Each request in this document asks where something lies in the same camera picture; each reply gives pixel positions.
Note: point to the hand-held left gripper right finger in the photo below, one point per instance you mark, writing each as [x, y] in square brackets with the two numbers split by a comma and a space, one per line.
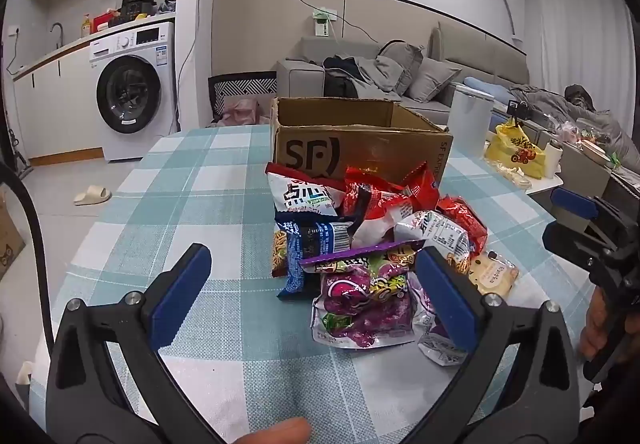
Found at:
[447, 299]

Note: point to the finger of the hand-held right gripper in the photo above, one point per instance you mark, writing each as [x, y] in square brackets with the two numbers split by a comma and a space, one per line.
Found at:
[575, 244]
[575, 203]

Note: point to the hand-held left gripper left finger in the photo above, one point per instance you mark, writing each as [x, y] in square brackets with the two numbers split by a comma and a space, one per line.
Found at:
[177, 296]

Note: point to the small beige snack packet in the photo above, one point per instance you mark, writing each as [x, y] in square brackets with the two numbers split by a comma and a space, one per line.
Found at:
[492, 274]

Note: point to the silver snack packet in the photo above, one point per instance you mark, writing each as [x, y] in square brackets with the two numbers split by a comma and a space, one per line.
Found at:
[437, 351]

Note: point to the white snack packet printed label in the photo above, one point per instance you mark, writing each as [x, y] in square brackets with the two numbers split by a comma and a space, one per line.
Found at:
[435, 229]

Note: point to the red gold noodle packet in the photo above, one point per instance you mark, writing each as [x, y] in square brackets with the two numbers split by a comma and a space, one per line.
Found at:
[465, 219]

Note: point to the purple snack packet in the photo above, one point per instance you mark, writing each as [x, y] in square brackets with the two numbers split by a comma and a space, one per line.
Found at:
[350, 299]

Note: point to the yellow noodle packet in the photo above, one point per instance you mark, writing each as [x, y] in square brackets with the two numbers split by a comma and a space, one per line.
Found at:
[280, 251]

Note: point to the large red snack packet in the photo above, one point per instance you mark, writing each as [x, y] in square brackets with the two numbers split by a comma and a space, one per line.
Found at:
[422, 184]

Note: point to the dark blue snack packet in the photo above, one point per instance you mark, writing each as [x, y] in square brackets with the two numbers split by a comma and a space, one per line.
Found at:
[310, 234]

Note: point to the red cookie packet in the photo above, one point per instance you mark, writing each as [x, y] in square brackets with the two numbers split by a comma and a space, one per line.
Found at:
[357, 181]

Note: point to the white red-top chip bag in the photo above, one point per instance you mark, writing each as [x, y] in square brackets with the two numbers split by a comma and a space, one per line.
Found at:
[300, 196]

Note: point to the brown cardboard box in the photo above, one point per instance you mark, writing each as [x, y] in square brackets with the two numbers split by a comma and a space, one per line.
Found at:
[350, 144]

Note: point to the person's right hand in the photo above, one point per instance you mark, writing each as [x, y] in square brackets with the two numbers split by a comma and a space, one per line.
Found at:
[595, 324]

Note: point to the person's left hand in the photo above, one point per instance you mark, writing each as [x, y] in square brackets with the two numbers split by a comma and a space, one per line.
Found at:
[280, 431]

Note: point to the beige storage box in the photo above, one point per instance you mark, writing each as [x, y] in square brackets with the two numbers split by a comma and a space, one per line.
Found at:
[582, 174]

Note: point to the white paper roll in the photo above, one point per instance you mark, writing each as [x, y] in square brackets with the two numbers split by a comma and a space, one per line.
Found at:
[552, 159]

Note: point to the yellow plastic bag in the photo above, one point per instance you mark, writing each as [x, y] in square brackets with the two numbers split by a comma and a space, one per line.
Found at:
[515, 154]

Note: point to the grey blanket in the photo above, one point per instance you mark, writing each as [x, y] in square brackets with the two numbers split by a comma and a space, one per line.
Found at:
[550, 106]

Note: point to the green white checked tablecloth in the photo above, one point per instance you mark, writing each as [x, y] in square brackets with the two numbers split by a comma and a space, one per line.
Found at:
[200, 184]

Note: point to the beige slipper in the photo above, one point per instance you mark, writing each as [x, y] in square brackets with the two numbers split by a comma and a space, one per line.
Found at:
[92, 195]

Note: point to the white trash bin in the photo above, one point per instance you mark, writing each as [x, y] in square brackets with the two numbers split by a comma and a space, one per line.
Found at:
[470, 114]

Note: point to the light blue pillow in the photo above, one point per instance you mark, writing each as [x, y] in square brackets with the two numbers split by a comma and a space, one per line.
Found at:
[485, 86]

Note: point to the white curtain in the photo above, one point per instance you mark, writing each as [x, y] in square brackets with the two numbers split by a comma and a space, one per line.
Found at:
[575, 39]

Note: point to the brown cardboard carton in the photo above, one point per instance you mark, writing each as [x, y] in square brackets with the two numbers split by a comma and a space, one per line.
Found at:
[10, 234]

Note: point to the grey sofa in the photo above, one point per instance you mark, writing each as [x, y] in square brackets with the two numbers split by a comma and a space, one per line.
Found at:
[475, 49]

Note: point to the grey cushion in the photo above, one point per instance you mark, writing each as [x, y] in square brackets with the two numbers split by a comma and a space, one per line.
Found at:
[402, 64]
[432, 79]

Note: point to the pink bag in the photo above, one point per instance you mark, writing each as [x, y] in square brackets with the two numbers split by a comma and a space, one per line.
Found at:
[245, 111]

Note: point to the black white patterned chair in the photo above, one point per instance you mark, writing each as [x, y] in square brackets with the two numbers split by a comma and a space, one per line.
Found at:
[240, 86]

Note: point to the grey jacket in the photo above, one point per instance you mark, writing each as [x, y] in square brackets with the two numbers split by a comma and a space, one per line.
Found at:
[380, 71]

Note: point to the white kitchen cabinet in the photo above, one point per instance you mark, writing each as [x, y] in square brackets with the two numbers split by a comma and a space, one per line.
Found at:
[55, 94]

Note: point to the dark clothes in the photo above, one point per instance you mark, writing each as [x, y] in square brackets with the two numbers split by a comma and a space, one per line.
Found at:
[340, 79]

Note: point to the white washing machine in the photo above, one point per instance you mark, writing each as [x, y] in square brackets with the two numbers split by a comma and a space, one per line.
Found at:
[140, 49]

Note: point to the yellow bottle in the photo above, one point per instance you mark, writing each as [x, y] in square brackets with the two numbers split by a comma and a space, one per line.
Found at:
[86, 28]

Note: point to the red box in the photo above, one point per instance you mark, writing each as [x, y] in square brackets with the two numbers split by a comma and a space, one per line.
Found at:
[105, 19]

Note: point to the curved kitchen faucet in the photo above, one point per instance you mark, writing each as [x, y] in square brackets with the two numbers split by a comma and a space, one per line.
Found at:
[59, 31]

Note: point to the black pressure cooker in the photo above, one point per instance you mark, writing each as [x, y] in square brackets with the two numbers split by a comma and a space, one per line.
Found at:
[139, 6]

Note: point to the small black camera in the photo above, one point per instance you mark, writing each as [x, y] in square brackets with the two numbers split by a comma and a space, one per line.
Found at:
[517, 110]

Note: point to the white green wall device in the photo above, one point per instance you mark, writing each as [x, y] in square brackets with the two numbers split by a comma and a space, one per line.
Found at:
[322, 24]

